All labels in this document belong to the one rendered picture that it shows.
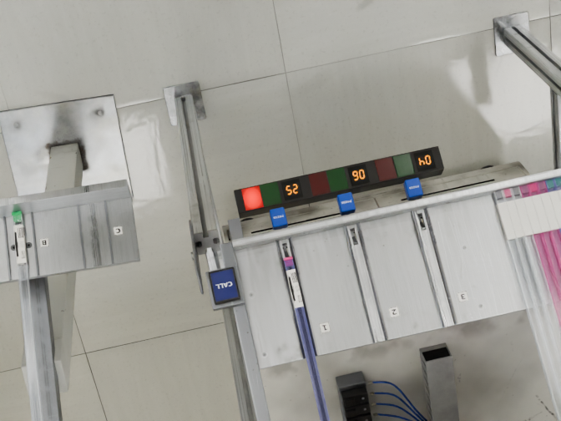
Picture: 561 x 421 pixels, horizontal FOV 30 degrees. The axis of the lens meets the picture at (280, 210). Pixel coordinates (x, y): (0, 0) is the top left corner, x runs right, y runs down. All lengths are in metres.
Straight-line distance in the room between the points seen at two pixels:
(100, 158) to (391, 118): 0.66
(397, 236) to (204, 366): 1.09
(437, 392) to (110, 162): 0.89
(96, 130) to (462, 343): 0.92
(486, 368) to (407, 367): 0.15
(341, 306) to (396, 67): 0.86
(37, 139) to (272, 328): 0.90
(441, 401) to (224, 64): 0.86
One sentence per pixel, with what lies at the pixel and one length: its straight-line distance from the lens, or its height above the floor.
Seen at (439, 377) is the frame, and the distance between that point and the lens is 1.93.
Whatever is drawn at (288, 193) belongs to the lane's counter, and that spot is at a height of 0.66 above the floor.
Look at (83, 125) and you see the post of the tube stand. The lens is 2.32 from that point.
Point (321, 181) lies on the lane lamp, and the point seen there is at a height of 0.66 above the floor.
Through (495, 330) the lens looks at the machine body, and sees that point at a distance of 1.97.
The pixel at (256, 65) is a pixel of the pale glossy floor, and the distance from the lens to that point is 2.30.
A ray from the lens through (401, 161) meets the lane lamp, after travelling 1.71.
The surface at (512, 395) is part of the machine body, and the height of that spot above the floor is 0.62.
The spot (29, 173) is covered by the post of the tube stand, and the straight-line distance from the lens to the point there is 2.37.
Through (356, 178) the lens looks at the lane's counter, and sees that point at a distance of 1.69.
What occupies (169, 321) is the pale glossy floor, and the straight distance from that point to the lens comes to 2.57.
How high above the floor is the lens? 2.16
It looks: 62 degrees down
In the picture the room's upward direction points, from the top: 163 degrees clockwise
